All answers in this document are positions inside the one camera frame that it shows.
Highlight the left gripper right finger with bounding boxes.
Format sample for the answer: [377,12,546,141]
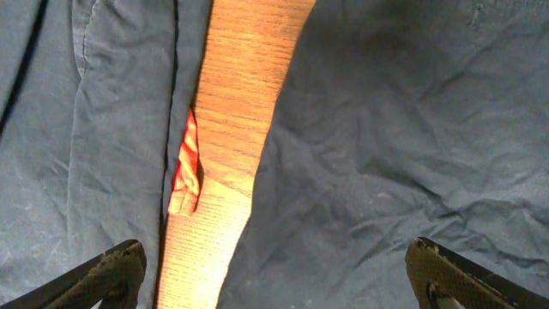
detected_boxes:
[405,237,548,309]

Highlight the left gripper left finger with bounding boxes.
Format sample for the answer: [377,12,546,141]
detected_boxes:
[1,239,147,309]

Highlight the navy blue shorts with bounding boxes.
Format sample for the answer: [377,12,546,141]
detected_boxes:
[218,0,548,309]

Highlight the red garment in pile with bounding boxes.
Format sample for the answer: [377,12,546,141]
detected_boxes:
[168,109,201,216]

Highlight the navy shorts in pile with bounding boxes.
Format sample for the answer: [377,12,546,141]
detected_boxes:
[1,0,211,308]

